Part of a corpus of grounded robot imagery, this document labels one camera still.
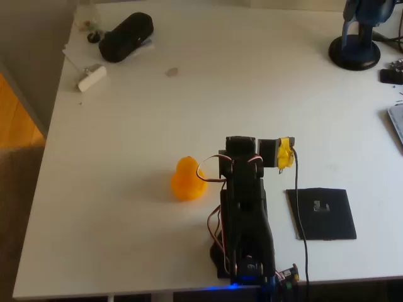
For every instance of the black square mat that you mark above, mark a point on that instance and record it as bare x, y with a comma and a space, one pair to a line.
333, 220

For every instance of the blue microphone on black stand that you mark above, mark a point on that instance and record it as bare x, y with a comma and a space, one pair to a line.
354, 53

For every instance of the yellow rubber duck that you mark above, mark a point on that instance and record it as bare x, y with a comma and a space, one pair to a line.
185, 185

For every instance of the small controller board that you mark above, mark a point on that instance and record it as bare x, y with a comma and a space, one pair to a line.
288, 273

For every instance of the white rectangular adapter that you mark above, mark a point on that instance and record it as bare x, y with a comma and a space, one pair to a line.
93, 77

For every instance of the blue table clamp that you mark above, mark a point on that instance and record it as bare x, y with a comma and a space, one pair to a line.
271, 283

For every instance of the grey laptop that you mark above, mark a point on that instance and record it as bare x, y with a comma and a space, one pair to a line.
398, 122

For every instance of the small black round cap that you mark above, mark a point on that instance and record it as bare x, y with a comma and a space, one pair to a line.
93, 37

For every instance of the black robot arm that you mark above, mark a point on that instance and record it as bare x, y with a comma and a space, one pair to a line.
248, 201

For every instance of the clear bottle with red label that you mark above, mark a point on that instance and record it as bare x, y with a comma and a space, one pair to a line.
86, 23

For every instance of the white paper sheets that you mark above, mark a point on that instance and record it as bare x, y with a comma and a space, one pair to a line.
75, 50

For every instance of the camera with yellow tape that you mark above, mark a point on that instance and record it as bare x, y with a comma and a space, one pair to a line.
283, 154

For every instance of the black phone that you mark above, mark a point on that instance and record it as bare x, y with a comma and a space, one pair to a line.
392, 76

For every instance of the black oblong case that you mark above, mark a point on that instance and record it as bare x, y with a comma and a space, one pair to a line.
126, 37

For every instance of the small circuit board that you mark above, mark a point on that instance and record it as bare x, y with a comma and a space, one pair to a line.
397, 64

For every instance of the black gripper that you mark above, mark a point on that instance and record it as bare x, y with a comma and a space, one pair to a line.
240, 144

